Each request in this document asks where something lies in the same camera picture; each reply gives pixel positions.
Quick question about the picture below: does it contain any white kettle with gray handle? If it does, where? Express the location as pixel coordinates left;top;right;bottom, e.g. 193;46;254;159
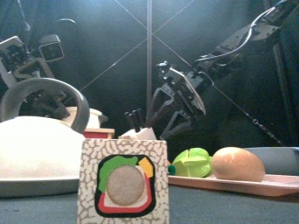
0;77;92;200

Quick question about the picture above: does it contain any toy sushi roll green filling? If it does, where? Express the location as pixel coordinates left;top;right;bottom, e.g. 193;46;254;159
76;137;171;224

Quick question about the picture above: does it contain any small dark green toy piece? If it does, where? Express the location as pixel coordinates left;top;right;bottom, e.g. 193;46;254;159
167;164;178;177

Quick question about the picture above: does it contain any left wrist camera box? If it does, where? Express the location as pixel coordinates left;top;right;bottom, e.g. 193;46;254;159
38;33;66;63

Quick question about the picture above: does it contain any red wooden box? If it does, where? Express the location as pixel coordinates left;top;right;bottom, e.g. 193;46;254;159
82;127;118;140

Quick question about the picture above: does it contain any small white toy pot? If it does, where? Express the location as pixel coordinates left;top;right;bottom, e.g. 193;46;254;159
63;106;110;130

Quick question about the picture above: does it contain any green toy lettuce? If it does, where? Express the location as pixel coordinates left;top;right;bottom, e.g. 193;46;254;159
171;147;215;179

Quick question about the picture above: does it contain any brown toy egg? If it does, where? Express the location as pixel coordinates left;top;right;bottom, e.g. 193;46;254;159
211;146;267;183

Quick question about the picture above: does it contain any white knife block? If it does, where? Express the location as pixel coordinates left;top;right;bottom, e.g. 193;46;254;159
118;126;158;141

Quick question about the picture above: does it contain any vertical metal frame pole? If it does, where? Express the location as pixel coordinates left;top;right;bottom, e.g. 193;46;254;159
145;0;155;119

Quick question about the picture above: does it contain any black knife handle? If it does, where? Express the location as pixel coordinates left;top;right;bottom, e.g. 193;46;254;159
133;108;146;131
125;111;137;133

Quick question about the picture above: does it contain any pink tray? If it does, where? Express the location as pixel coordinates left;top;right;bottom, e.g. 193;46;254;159
167;173;299;198

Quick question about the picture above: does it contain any blue-gray bowl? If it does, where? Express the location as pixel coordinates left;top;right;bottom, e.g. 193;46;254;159
242;146;299;177

